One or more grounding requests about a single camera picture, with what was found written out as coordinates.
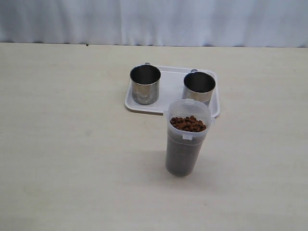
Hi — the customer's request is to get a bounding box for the steel mug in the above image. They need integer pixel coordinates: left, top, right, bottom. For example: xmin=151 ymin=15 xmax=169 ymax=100
xmin=130 ymin=63 xmax=161 ymax=105
xmin=182 ymin=69 xmax=216 ymax=106

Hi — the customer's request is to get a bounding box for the clear plastic pitcher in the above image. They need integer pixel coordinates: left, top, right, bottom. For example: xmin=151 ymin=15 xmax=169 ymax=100
xmin=166 ymin=99 xmax=212 ymax=177

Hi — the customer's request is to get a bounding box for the white plastic tray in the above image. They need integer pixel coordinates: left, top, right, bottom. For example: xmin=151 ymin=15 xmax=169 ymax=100
xmin=125 ymin=65 xmax=220 ymax=117

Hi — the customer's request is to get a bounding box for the white curtain backdrop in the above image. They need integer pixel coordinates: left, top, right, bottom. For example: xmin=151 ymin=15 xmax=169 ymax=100
xmin=0 ymin=0 xmax=308 ymax=48

